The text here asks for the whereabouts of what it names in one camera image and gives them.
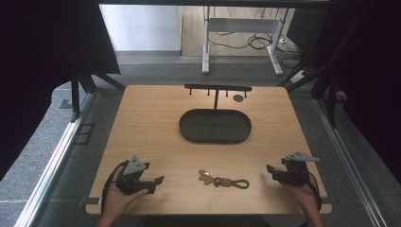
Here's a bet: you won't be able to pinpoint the black floor outlet frame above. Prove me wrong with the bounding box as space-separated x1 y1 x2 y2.
73 123 96 147

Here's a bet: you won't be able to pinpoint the white power strip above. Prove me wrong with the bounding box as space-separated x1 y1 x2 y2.
288 70 308 84

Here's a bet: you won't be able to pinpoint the person's left hand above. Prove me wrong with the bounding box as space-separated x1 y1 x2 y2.
101 166 149 219

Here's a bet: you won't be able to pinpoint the white desk frame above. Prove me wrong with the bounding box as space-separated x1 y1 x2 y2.
201 6 289 77

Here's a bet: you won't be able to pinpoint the bear keychain with green loop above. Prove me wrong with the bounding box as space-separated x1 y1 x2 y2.
198 169 251 190

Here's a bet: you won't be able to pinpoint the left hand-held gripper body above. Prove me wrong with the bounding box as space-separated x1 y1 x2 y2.
115 154 157 195

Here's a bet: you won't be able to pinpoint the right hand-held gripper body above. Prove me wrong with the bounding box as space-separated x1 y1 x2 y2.
273 151 321 186

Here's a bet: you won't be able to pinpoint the black metal stand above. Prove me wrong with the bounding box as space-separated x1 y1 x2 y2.
276 60 340 129
69 67 127 123

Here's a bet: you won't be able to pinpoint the black floor cables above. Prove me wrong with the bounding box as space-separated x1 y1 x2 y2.
209 9 305 69

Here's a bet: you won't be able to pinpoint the black key rack with tray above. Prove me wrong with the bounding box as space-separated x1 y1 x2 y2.
178 83 253 145

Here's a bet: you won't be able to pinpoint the aluminium floor rail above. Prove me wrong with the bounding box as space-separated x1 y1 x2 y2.
312 96 388 227
13 92 96 227

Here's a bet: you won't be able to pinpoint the person's right hand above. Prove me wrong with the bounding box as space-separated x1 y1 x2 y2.
284 176 320 212

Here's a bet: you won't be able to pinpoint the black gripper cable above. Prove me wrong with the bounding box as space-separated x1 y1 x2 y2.
307 171 323 212
100 160 131 213

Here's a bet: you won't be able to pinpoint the black curtain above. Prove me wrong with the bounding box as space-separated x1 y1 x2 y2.
0 0 121 182
285 0 401 185

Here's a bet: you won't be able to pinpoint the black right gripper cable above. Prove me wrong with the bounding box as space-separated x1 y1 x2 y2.
307 171 323 212

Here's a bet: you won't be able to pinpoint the black tape strip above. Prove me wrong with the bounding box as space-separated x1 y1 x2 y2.
77 197 102 208

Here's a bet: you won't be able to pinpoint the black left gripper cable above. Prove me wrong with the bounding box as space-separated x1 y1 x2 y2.
100 160 131 213

